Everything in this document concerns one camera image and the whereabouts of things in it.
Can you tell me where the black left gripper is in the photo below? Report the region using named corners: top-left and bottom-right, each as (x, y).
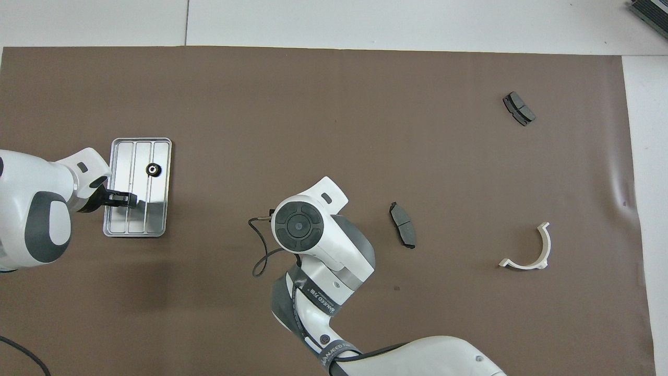
top-left (82, 187), bottom-right (137, 214)

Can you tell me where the silver metal tray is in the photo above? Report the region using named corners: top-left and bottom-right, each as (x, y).
top-left (103, 137), bottom-right (173, 238)

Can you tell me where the brown paper table mat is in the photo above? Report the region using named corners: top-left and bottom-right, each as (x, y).
top-left (0, 46), bottom-right (657, 376)

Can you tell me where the dark grey brake pad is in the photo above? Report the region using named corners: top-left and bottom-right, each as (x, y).
top-left (389, 202), bottom-right (417, 250)
top-left (502, 91), bottom-right (537, 127)

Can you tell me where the grey ribbed device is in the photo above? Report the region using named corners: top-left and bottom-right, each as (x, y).
top-left (629, 0), bottom-right (668, 40)

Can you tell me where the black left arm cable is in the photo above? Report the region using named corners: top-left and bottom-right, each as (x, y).
top-left (0, 334), bottom-right (51, 376)

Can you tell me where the white curved plastic bracket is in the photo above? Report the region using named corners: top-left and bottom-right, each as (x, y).
top-left (498, 221), bottom-right (552, 271)

